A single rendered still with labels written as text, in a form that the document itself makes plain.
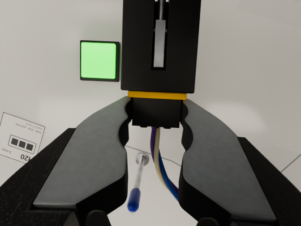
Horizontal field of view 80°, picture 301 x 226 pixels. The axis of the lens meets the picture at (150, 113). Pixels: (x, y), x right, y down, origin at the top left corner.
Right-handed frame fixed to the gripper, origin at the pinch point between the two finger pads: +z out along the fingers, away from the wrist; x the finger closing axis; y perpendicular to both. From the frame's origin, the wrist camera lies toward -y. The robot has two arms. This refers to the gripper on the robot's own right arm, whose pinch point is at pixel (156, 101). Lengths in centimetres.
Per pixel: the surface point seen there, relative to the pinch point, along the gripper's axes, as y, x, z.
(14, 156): 9.6, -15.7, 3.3
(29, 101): 3.9, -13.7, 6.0
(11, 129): 6.8, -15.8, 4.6
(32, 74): 1.2, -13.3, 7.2
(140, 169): 7.7, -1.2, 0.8
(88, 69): 0.3, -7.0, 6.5
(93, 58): -0.7, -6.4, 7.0
